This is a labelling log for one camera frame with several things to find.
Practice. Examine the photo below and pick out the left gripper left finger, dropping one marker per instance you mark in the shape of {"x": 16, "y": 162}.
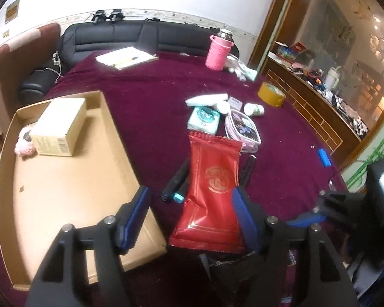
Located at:
{"x": 130, "y": 218}

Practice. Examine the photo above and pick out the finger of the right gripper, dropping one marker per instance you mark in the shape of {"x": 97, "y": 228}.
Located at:
{"x": 307, "y": 219}

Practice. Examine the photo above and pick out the red foil pouch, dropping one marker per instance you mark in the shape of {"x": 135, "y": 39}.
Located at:
{"x": 208, "y": 221}

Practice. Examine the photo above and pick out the black leather sofa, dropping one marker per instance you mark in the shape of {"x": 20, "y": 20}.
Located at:
{"x": 81, "y": 40}

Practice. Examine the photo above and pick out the clear pouch with anime print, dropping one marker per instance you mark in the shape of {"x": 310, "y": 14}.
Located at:
{"x": 240, "y": 127}

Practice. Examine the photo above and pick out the black marker plain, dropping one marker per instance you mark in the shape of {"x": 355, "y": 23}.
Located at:
{"x": 175, "y": 182}

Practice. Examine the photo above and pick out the eyeglasses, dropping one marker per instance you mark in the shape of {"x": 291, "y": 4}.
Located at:
{"x": 332, "y": 182}

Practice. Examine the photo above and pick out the white jar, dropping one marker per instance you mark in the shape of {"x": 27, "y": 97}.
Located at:
{"x": 222, "y": 107}

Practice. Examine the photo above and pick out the black marker blue cap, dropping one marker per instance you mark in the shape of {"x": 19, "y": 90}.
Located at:
{"x": 181, "y": 193}

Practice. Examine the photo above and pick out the colourful box on cabinet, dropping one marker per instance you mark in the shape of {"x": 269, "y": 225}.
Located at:
{"x": 289, "y": 52}

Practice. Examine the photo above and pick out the small gold wall plaque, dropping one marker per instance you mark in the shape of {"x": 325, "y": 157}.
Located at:
{"x": 12, "y": 11}

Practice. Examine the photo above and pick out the white notebook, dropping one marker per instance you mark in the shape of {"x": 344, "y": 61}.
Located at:
{"x": 125, "y": 58}

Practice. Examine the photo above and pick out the white tube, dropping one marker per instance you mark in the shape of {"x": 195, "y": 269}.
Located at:
{"x": 206, "y": 100}

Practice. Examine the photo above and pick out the yellow tape roll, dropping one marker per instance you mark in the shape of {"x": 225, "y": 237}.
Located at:
{"x": 271, "y": 95}

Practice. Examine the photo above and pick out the black marker pink cap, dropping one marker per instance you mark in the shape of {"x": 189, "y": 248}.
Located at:
{"x": 246, "y": 173}

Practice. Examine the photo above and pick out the black device on sofa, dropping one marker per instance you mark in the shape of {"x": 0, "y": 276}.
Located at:
{"x": 116, "y": 15}
{"x": 99, "y": 16}

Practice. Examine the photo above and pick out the brown armchair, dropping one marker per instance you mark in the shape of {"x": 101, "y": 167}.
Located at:
{"x": 18, "y": 57}

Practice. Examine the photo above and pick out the white cloth gloves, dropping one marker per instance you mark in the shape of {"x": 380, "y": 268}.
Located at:
{"x": 236, "y": 66}

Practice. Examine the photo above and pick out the small kraft cardboard box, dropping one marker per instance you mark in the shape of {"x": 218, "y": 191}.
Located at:
{"x": 58, "y": 128}

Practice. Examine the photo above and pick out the teal wipes pack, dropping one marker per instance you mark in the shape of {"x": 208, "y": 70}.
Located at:
{"x": 204, "y": 119}

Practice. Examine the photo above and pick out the small pink white box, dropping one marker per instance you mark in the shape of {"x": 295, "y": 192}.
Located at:
{"x": 235, "y": 103}

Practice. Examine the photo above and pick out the small white bottle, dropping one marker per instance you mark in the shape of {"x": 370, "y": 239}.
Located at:
{"x": 251, "y": 109}

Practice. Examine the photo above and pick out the pink fluffy item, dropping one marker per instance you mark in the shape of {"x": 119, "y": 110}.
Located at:
{"x": 24, "y": 146}

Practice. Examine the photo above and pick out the white mug on cabinet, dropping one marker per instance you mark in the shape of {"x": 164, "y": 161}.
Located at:
{"x": 332, "y": 78}

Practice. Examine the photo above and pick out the pink sleeved water bottle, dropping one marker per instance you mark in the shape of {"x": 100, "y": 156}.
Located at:
{"x": 220, "y": 47}

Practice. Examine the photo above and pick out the cardboard tray box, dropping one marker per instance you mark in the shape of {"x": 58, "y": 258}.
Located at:
{"x": 40, "y": 194}

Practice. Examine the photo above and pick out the wooden side cabinet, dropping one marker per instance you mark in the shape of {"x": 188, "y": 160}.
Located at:
{"x": 337, "y": 136}

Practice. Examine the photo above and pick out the blue lighter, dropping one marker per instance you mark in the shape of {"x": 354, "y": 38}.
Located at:
{"x": 324, "y": 157}

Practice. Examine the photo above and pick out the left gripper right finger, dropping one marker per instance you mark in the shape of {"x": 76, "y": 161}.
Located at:
{"x": 251, "y": 218}

